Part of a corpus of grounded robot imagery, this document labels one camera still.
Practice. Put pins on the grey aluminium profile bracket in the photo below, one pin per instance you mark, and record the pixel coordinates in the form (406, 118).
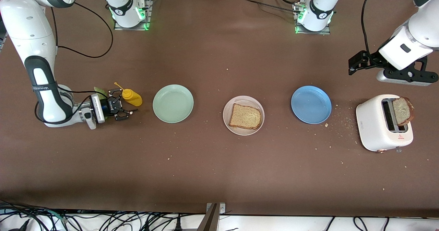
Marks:
(211, 220)

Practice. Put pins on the yellow squeeze sauce bottle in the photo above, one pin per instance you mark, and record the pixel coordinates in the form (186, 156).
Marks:
(133, 99)

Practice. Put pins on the bread slice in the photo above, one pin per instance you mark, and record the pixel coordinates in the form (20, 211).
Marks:
(245, 117)
(403, 111)

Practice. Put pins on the pale green plate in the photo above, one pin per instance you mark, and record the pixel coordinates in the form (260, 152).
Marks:
(173, 104)

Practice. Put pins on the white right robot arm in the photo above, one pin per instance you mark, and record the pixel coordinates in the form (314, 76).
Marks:
(27, 28)

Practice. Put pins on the green lettuce leaf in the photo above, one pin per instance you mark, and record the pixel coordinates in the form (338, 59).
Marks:
(98, 89)

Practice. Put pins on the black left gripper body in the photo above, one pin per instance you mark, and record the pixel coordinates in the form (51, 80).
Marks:
(371, 59)

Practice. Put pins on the black power plug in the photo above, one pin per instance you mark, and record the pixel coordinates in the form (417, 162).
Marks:
(178, 226)

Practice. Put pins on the white toaster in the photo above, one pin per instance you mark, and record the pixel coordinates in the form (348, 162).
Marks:
(372, 128)

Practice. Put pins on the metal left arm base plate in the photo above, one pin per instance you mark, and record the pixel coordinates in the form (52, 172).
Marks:
(312, 32)

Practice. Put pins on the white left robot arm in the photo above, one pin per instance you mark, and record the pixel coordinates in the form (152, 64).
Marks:
(422, 28)

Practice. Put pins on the beige plate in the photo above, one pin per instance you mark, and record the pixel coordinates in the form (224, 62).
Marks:
(244, 132)

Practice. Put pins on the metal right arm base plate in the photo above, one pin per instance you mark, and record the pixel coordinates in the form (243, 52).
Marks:
(132, 27)

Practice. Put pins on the blue plate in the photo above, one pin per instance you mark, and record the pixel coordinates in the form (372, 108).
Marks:
(311, 104)

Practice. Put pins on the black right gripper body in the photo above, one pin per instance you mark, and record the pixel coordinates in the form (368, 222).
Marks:
(110, 106)

